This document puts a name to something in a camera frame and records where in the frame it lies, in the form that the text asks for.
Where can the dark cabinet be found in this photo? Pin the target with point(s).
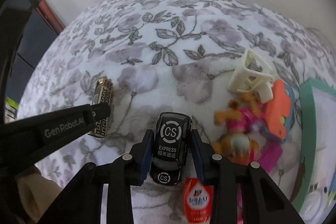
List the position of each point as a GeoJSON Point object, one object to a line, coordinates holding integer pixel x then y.
{"type": "Point", "coordinates": [23, 56]}

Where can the cream hair clip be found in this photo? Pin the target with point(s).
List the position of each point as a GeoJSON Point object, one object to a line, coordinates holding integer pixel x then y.
{"type": "Point", "coordinates": [252, 82]}

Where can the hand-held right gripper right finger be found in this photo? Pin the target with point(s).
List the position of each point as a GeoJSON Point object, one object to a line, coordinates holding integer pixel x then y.
{"type": "Point", "coordinates": [197, 155]}

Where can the pink brown dog figure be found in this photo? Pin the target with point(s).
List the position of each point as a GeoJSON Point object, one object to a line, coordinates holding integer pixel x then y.
{"type": "Point", "coordinates": [236, 121]}

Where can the green box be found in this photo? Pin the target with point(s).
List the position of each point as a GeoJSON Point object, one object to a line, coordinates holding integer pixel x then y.
{"type": "Point", "coordinates": [10, 108]}

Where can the gold patterned lighter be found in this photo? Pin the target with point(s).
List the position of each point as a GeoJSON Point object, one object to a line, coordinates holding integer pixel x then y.
{"type": "Point", "coordinates": [103, 90]}

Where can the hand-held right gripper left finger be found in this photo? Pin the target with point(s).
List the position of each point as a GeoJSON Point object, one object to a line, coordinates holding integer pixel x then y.
{"type": "Point", "coordinates": [145, 155]}

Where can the person's left forearm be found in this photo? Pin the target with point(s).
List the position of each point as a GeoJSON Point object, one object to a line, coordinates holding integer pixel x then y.
{"type": "Point", "coordinates": [36, 187]}

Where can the black toy car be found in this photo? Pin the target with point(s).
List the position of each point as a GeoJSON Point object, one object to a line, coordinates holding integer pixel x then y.
{"type": "Point", "coordinates": [169, 132]}

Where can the red white glue bottle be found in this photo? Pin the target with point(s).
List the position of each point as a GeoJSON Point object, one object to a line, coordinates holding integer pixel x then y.
{"type": "Point", "coordinates": [198, 200]}

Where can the small orange blue toy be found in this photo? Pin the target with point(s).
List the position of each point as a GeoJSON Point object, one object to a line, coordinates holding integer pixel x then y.
{"type": "Point", "coordinates": [278, 106]}

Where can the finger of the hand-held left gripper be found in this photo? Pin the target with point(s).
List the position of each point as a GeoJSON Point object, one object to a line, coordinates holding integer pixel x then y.
{"type": "Point", "coordinates": [99, 111]}

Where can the white charger plug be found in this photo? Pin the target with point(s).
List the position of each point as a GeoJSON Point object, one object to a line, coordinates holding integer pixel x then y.
{"type": "Point", "coordinates": [319, 187]}

